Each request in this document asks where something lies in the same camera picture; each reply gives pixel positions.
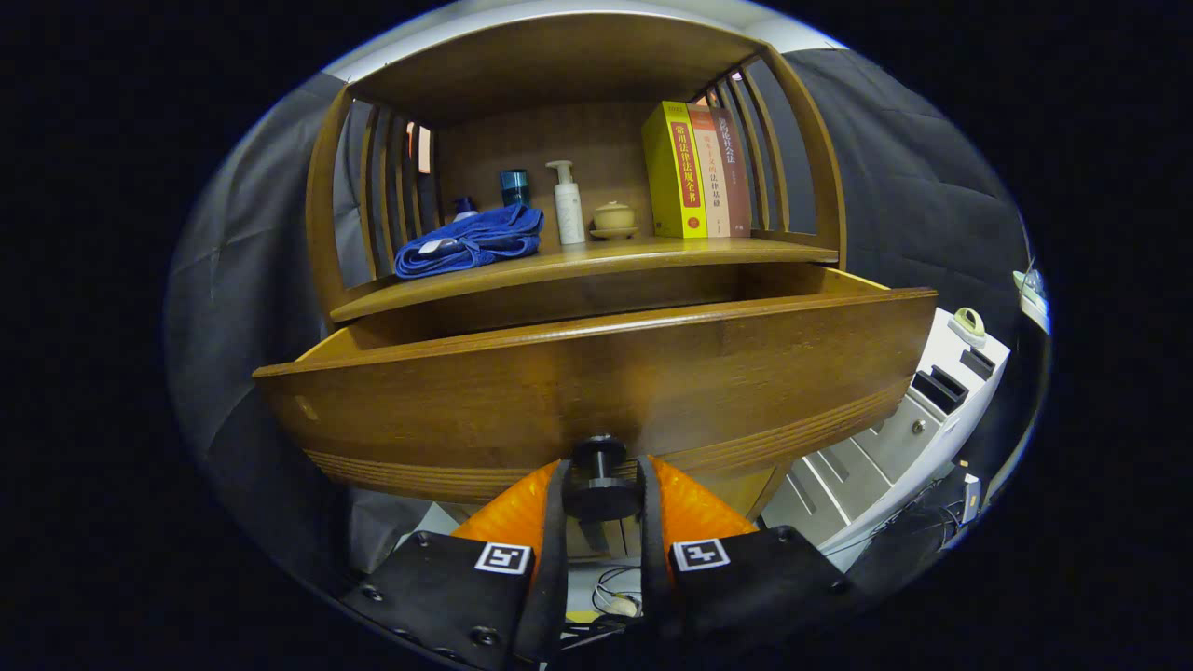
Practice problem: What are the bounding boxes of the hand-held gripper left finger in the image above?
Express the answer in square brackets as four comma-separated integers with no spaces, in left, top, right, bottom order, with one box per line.
[337,459,571,671]

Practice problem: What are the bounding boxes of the beige orange book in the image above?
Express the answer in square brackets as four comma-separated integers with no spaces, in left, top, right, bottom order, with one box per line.
[688,104,733,238]

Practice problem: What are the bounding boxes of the blue folded towel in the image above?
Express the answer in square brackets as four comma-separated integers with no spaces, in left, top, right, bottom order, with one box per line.
[393,203,545,281]

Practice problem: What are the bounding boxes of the yellow book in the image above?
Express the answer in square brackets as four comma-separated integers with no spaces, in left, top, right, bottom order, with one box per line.
[641,101,709,240]

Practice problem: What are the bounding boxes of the wooden cabinet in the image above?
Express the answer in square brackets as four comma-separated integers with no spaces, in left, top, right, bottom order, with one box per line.
[306,11,849,560]

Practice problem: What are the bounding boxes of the brown book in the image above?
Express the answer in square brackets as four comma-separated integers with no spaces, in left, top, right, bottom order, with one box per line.
[710,106,752,237]

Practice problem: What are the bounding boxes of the beige lidded teacup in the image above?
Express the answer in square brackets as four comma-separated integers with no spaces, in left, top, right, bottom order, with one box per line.
[589,200,640,241]

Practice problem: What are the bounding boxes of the white drawer unit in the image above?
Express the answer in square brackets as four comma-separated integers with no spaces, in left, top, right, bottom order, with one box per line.
[760,308,1012,571]

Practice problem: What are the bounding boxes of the wooden drawer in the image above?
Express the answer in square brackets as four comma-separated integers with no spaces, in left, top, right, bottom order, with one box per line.
[252,263,939,523]

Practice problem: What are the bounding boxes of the white pump bottle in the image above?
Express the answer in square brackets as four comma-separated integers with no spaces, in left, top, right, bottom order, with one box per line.
[545,159,587,246]

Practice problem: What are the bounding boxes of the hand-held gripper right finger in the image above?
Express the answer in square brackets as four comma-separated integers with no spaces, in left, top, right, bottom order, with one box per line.
[637,454,854,667]

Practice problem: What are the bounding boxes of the white cable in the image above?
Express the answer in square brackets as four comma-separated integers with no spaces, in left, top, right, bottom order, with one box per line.
[593,566,644,618]

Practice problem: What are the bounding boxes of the wooden countertop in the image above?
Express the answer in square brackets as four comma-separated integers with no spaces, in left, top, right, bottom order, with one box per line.
[329,235,840,323]

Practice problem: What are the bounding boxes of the white side desk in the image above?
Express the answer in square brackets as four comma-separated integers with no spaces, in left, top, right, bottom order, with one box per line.
[1013,266,1052,335]

